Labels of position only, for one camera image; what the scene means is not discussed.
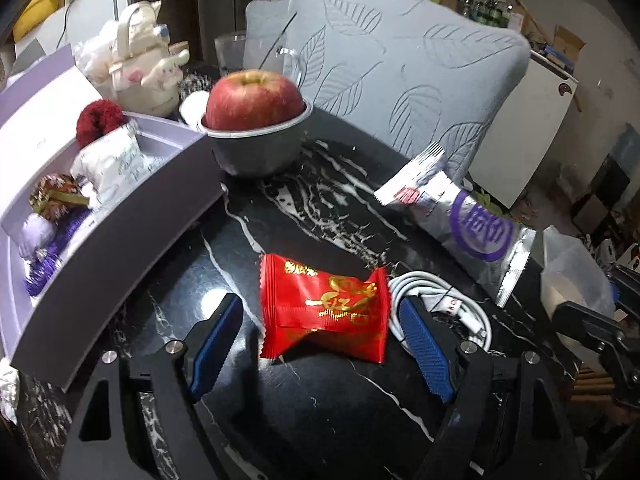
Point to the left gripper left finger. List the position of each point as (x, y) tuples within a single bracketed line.
[(108, 439)]

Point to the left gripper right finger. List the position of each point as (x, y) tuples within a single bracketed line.
[(505, 419)]

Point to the clear bag with bun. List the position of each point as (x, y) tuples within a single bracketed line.
[(571, 274)]

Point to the red candy packet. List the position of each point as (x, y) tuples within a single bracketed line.
[(337, 312)]

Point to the silver purple snack packet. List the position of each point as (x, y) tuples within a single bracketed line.
[(493, 250)]

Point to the white printed soft packet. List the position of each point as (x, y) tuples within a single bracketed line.
[(114, 164)]

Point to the crumpled white tissue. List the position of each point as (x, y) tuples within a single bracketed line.
[(9, 390)]

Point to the lavender gift box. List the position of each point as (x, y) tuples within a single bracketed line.
[(74, 247)]

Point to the purple tassel sachet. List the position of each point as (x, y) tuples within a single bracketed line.
[(41, 244)]

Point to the white cabinet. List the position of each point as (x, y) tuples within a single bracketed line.
[(523, 130)]

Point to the light blue leaf pillow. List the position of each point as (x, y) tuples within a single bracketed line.
[(407, 72)]

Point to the dark red knitted scrunchie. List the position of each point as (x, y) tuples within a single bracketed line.
[(96, 120)]

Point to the grey metal bowl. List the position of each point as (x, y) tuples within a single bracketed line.
[(258, 152)]

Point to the cream rabbit teapot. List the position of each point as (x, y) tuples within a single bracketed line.
[(146, 67)]

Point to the red apple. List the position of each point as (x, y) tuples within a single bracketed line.
[(252, 99)]

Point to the clear glass mug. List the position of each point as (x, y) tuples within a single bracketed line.
[(240, 51)]

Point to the white mini fridge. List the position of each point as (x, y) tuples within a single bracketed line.
[(77, 22)]

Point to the yellow enamel pot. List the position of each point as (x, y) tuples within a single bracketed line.
[(34, 14)]

